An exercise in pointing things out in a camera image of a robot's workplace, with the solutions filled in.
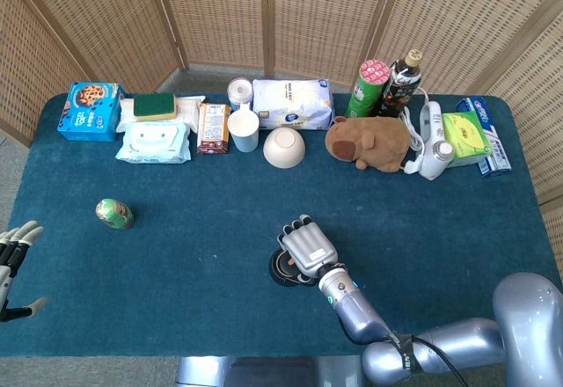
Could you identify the white tape roll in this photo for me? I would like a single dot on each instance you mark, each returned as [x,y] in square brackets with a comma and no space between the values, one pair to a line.
[239,90]

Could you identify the green tissue box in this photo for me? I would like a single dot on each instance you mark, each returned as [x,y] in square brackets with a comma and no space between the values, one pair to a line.
[466,136]

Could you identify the green drink can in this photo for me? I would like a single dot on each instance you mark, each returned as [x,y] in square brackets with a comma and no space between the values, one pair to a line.
[114,214]

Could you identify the bamboo folding screen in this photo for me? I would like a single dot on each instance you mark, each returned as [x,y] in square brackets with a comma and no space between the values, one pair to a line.
[110,17]

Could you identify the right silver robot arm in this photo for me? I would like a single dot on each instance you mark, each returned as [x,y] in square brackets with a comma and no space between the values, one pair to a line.
[360,312]

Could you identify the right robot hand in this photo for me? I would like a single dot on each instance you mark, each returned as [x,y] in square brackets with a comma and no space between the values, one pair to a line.
[308,246]

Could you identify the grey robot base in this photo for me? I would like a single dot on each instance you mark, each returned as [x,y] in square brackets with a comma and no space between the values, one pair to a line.
[268,371]

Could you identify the light blue wet wipes pack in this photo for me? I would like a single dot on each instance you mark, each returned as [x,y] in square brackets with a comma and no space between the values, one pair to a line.
[151,143]

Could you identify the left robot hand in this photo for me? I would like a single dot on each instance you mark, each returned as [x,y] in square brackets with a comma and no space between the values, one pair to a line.
[19,237]

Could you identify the dark tea drink bottle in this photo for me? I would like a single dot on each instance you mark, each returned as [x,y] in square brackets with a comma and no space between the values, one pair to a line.
[398,92]

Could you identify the white hair dryer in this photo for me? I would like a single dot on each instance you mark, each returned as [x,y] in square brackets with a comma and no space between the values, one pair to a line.
[433,140]

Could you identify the white tissue pack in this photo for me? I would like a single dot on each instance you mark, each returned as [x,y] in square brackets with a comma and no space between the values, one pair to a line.
[292,103]

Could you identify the brown capybara plush toy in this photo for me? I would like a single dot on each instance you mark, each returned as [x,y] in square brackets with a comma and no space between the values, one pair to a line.
[378,140]

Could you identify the beige bowl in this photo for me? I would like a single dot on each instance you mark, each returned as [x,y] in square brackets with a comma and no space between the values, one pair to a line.
[283,147]

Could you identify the small black cup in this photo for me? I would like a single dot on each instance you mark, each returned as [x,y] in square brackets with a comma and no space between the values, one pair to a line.
[272,272]

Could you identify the light blue cup white scoop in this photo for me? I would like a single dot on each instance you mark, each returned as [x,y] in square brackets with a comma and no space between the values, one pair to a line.
[243,129]

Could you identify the brown white snack carton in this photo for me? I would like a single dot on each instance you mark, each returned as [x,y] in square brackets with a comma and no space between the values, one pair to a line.
[213,127]

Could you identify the blue white toothpaste box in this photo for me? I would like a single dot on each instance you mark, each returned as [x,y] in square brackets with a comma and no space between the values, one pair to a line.
[495,149]

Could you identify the blue cookie box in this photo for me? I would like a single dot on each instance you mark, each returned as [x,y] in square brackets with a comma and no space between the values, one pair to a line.
[88,112]

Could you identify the green yellow sponge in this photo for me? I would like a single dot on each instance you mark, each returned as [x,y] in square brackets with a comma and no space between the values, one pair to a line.
[155,106]

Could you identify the green chips can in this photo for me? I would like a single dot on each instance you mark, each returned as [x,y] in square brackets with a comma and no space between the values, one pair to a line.
[365,92]

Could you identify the blue table cloth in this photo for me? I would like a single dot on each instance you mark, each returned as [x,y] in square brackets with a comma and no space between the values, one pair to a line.
[198,184]

